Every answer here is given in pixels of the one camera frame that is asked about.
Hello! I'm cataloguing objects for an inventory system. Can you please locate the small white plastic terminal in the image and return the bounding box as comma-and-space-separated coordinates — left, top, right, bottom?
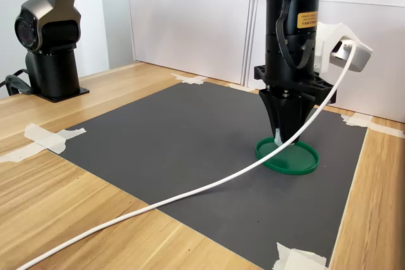
273, 126, 284, 147

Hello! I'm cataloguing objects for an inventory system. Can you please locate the round green lid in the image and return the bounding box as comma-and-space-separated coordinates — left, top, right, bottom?
254, 136, 320, 176

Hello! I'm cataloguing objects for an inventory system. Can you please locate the white masking tape patch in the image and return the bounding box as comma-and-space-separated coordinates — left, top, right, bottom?
171, 73, 208, 86
340, 112, 405, 140
272, 242, 328, 270
0, 123, 87, 163

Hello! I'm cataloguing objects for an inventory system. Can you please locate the clear plastic panel joiner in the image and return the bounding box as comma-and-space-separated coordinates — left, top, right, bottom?
242, 0, 262, 89

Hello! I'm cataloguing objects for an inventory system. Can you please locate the dark grey mat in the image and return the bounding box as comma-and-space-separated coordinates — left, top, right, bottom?
47, 80, 368, 270

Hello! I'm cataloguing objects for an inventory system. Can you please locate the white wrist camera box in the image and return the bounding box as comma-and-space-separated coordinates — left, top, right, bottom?
315, 21, 373, 74

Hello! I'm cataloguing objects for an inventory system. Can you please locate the black flat wrist cable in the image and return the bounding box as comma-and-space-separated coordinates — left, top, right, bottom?
275, 0, 316, 70

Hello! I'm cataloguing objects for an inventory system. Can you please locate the white camera cable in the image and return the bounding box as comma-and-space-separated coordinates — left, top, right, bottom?
15, 42, 357, 270

